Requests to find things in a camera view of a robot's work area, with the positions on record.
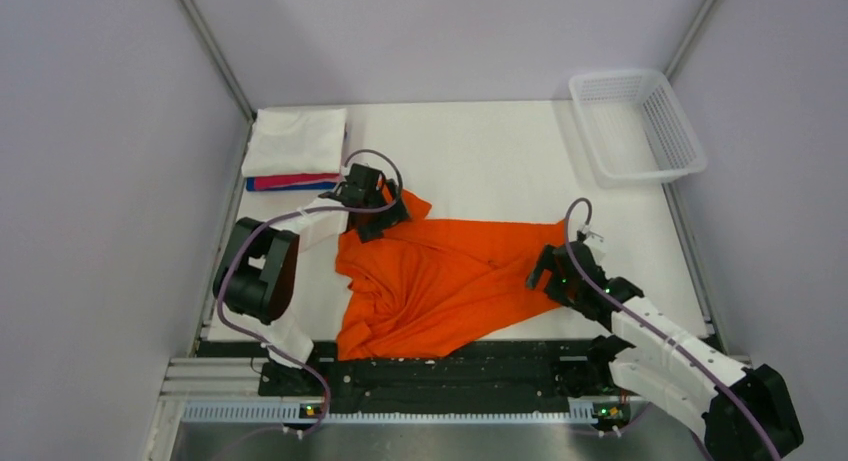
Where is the orange t-shirt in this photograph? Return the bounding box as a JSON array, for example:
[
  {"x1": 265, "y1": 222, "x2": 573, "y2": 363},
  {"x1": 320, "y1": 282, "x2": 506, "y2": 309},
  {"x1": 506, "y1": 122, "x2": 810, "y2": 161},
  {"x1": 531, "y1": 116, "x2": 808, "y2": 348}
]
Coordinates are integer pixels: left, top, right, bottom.
[{"x1": 335, "y1": 191, "x2": 564, "y2": 361}]

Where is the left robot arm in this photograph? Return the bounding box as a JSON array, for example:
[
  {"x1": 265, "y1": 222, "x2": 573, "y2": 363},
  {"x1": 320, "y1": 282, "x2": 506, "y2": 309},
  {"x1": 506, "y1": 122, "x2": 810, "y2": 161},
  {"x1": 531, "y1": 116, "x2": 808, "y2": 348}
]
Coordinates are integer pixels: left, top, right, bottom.
[{"x1": 212, "y1": 163, "x2": 410, "y2": 397}]

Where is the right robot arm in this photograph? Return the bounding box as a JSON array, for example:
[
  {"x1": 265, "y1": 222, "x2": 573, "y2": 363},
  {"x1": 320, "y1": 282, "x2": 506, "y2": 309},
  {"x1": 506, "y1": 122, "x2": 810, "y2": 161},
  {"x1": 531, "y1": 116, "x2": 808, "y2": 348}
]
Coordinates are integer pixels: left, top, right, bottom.
[{"x1": 526, "y1": 241, "x2": 804, "y2": 460}]

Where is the folded white t-shirt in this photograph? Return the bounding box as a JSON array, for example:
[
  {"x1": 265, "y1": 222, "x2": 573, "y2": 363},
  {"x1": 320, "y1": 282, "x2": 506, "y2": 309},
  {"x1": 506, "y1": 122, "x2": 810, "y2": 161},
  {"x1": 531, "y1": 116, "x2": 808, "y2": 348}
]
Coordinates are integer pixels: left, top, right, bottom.
[{"x1": 241, "y1": 108, "x2": 348, "y2": 177}]

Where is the folded magenta t-shirt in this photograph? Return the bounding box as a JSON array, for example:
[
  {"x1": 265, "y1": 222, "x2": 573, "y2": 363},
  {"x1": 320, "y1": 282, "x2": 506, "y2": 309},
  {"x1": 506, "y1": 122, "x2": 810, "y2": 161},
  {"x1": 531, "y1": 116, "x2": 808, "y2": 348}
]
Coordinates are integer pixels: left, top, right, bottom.
[{"x1": 249, "y1": 173, "x2": 339, "y2": 185}]

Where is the folded blue t-shirt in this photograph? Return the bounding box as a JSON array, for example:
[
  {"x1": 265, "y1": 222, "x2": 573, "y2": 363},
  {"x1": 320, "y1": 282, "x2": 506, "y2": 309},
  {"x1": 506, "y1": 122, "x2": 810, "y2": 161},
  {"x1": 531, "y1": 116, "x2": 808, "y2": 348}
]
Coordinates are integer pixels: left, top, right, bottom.
[{"x1": 245, "y1": 178, "x2": 336, "y2": 192}]

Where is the white plastic basket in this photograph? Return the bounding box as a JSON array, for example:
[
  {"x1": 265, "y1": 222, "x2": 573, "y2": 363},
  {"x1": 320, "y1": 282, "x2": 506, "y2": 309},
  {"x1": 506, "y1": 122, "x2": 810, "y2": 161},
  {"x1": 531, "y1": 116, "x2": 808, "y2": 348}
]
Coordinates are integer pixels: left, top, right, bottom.
[{"x1": 568, "y1": 69, "x2": 707, "y2": 188}]

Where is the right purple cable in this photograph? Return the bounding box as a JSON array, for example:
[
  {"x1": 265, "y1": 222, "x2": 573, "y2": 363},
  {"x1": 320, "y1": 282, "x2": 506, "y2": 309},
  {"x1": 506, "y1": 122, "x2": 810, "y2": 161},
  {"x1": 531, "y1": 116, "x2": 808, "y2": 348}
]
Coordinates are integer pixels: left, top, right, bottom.
[{"x1": 563, "y1": 197, "x2": 786, "y2": 461}]

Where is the purple cable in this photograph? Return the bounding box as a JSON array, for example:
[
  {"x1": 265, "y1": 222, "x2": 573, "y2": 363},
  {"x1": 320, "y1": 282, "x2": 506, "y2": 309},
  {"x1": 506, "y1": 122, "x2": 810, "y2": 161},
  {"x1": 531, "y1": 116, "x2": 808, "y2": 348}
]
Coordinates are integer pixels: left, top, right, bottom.
[
  {"x1": 563, "y1": 197, "x2": 786, "y2": 461},
  {"x1": 215, "y1": 148, "x2": 405, "y2": 439}
]

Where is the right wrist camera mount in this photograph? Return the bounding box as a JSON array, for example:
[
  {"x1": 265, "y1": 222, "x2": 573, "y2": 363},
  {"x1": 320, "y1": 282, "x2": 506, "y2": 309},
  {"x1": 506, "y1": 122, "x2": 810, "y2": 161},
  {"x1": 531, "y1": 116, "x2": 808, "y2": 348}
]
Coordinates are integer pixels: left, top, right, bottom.
[{"x1": 577, "y1": 224, "x2": 607, "y2": 257}]

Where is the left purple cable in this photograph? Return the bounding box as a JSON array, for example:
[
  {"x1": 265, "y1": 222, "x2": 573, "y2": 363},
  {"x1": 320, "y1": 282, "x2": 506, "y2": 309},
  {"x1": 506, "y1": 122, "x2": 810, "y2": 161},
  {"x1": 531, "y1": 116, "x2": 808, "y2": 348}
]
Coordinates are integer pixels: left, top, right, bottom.
[{"x1": 215, "y1": 148, "x2": 405, "y2": 439}]

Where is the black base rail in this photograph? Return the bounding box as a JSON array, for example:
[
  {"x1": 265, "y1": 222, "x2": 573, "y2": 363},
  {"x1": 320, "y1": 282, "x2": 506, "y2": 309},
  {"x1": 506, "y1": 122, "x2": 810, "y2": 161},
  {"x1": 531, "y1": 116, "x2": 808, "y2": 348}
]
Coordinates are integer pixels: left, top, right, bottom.
[{"x1": 195, "y1": 338, "x2": 723, "y2": 418}]

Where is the white cable duct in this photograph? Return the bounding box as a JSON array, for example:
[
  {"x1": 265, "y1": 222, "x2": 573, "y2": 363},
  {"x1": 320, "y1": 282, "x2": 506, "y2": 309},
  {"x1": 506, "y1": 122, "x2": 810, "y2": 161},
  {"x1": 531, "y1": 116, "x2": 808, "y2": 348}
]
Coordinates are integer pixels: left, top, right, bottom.
[{"x1": 181, "y1": 401, "x2": 630, "y2": 426}]

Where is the left aluminium frame post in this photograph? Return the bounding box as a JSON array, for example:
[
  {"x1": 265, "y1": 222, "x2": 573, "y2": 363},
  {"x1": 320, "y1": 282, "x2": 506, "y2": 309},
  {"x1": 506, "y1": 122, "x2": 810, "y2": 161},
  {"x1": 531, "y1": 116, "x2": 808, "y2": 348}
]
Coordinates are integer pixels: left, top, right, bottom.
[{"x1": 176, "y1": 0, "x2": 255, "y2": 121}]

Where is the aluminium frame post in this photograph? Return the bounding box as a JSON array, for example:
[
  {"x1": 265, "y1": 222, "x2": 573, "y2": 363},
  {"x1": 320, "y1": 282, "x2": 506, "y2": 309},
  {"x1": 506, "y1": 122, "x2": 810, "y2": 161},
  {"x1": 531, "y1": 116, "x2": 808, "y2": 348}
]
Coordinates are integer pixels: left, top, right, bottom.
[
  {"x1": 664, "y1": 0, "x2": 724, "y2": 83},
  {"x1": 176, "y1": 0, "x2": 255, "y2": 121}
]

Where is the right aluminium frame post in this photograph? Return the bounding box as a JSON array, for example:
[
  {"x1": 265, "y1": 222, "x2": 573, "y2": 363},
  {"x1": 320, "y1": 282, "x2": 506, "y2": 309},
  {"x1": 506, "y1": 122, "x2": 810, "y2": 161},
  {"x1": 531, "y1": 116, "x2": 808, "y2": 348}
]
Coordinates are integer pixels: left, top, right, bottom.
[{"x1": 664, "y1": 0, "x2": 724, "y2": 83}]

